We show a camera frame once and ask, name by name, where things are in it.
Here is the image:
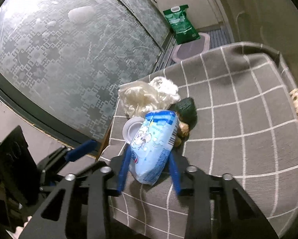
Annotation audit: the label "white plastic lid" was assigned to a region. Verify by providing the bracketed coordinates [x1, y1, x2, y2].
[122, 117, 144, 144]

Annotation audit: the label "ginger root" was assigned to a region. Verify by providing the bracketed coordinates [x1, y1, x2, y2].
[174, 121, 189, 147]

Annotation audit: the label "dark green avocado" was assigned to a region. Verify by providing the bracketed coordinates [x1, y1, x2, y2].
[169, 97, 197, 130]

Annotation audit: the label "white plastic bag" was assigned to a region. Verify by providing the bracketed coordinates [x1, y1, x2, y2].
[118, 77, 181, 118]

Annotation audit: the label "white kitchen cabinets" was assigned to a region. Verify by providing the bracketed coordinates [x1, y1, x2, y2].
[141, 0, 227, 30]

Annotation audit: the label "grey checked tablecloth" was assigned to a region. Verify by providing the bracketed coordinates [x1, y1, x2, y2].
[109, 42, 298, 238]

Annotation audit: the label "frosted glass sliding door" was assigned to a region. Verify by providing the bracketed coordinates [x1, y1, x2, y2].
[0, 0, 170, 145]

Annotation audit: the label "oval pink grey mat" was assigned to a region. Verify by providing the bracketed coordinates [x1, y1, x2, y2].
[171, 32, 210, 63]

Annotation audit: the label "green rice bag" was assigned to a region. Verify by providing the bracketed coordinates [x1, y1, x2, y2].
[163, 4, 200, 45]

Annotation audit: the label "white refrigerator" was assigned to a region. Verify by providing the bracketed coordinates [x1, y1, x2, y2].
[220, 0, 298, 84]

